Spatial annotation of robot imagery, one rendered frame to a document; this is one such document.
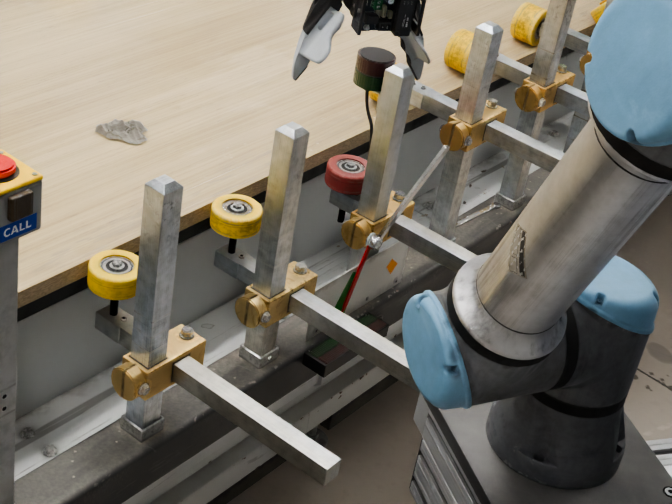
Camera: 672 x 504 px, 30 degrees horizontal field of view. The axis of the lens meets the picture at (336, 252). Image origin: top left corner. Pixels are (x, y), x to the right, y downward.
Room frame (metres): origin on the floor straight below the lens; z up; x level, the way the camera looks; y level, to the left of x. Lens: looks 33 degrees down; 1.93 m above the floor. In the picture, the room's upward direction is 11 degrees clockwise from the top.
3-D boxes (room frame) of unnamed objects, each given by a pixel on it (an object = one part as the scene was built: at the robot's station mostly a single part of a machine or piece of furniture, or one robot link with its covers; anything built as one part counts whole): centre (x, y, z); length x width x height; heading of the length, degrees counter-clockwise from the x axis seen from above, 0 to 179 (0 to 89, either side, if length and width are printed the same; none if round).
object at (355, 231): (1.78, -0.06, 0.85); 0.14 x 0.06 x 0.05; 147
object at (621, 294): (1.07, -0.27, 1.21); 0.13 x 0.12 x 0.14; 121
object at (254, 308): (1.57, 0.08, 0.81); 0.14 x 0.06 x 0.05; 147
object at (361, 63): (1.78, -0.01, 1.13); 0.06 x 0.06 x 0.02
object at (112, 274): (1.43, 0.30, 0.85); 0.08 x 0.08 x 0.11
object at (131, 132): (1.82, 0.38, 0.91); 0.09 x 0.07 x 0.02; 91
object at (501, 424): (1.07, -0.27, 1.09); 0.15 x 0.15 x 0.10
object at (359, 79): (1.78, -0.01, 1.10); 0.06 x 0.06 x 0.02
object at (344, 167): (1.84, 0.00, 0.85); 0.08 x 0.08 x 0.11
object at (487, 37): (1.97, -0.18, 0.91); 0.04 x 0.04 x 0.48; 57
